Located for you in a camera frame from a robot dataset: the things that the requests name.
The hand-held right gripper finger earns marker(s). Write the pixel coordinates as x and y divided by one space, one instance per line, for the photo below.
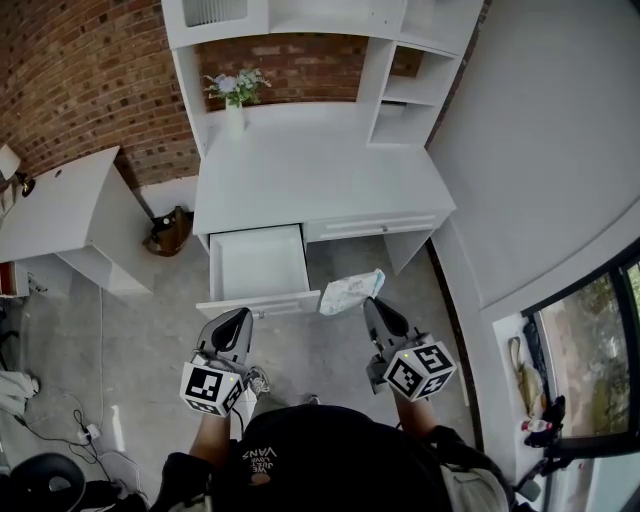
372 325
400 325

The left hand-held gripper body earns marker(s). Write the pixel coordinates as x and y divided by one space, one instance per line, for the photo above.
210 387

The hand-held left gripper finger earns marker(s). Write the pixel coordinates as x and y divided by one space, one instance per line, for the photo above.
245 340
207 332

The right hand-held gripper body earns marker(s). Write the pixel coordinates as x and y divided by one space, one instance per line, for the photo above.
420 372

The white plastic bag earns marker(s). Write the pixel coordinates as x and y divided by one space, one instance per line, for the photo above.
350 292

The white drawer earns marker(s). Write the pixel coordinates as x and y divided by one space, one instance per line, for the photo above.
370 227
260 265

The person's left forearm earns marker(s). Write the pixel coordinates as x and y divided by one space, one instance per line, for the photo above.
212 437

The person's right forearm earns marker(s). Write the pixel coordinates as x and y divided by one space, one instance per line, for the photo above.
415 417

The beige shoulder bag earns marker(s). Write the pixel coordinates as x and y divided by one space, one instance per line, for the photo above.
472 487

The closed white drawer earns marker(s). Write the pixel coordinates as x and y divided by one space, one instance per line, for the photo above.
370 227

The grey sneaker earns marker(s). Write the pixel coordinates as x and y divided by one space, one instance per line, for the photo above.
257 380
311 400

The person's olive trousers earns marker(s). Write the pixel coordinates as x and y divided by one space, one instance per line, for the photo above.
267 405

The brown leather bag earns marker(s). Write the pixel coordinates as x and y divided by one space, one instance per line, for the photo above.
167 235

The person's black shirt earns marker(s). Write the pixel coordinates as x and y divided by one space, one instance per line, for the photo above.
340 460

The red cap bottle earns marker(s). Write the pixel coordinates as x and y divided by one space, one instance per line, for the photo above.
536 425

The white power strip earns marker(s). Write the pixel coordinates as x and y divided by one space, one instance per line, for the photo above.
90 432

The black handheld device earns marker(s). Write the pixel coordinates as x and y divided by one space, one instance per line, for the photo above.
550 425

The black office chair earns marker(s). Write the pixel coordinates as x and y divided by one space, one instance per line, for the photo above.
532 480

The white desk with hutch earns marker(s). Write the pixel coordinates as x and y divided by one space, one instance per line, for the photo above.
325 170

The dark framed window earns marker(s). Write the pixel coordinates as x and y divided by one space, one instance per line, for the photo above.
590 360

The small white desk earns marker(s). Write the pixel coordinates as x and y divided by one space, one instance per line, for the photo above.
65 210

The white vase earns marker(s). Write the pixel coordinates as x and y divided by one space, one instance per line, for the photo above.
234 120

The pale flower bouquet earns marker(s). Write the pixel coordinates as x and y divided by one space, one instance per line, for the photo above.
235 85

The white shade table lamp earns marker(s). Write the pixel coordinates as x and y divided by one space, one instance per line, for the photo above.
10 162

